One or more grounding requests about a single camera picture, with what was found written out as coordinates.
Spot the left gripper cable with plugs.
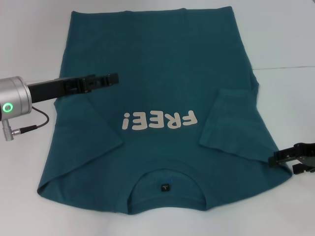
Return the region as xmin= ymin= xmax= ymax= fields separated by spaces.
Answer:
xmin=1 ymin=106 xmax=50 ymax=142

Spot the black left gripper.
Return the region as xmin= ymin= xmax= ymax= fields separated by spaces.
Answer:
xmin=27 ymin=72 xmax=120 ymax=102

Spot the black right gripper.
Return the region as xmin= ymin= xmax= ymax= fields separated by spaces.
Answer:
xmin=268 ymin=142 xmax=315 ymax=176

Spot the teal blue FREE! t-shirt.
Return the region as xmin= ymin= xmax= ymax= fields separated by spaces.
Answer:
xmin=36 ymin=6 xmax=293 ymax=216

